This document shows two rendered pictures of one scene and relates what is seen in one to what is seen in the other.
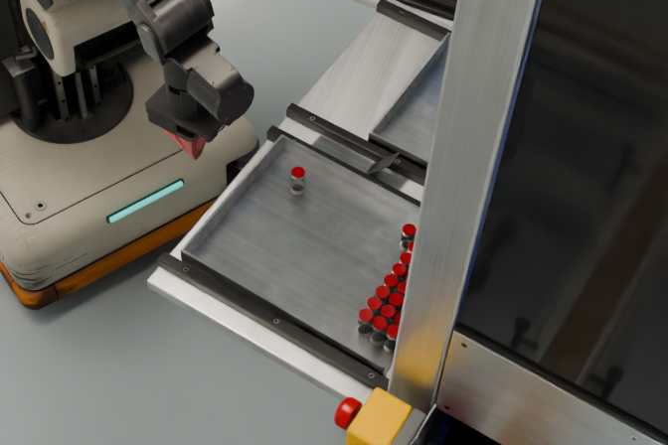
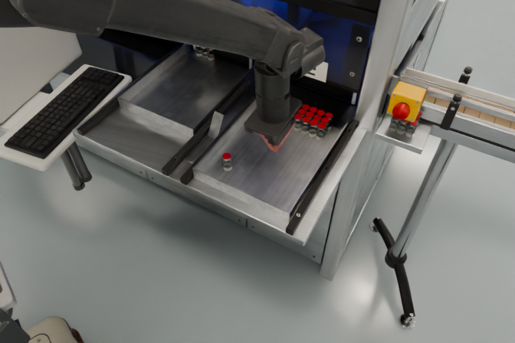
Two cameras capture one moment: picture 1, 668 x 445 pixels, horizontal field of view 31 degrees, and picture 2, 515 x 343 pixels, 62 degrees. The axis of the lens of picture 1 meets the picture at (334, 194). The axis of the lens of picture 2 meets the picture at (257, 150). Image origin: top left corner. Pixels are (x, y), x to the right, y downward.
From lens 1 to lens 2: 140 cm
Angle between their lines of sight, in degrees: 53
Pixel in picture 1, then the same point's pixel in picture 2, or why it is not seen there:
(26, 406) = not seen: outside the picture
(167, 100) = (279, 115)
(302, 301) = (306, 162)
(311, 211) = (243, 161)
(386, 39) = (108, 132)
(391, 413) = (405, 86)
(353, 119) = (172, 145)
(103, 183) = not seen: outside the picture
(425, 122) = (178, 114)
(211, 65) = not seen: hidden behind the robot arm
